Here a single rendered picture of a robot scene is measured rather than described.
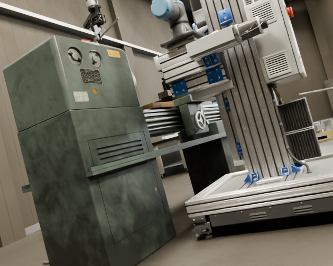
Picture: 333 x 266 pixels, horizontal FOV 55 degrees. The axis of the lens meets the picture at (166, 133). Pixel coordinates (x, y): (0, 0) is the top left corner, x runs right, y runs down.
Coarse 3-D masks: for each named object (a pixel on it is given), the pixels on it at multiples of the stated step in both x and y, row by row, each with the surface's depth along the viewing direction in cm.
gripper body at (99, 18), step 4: (88, 8) 210; (92, 8) 210; (96, 8) 208; (92, 12) 210; (96, 12) 208; (100, 12) 209; (92, 16) 208; (96, 16) 208; (100, 16) 209; (104, 16) 212; (92, 20) 209; (96, 20) 207; (100, 20) 208; (104, 20) 210; (96, 24) 211; (100, 24) 213
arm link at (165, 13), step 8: (152, 0) 183; (160, 0) 178; (168, 0) 178; (152, 8) 181; (160, 8) 179; (168, 8) 177; (176, 8) 184; (160, 16) 180; (168, 16) 181; (176, 16) 187
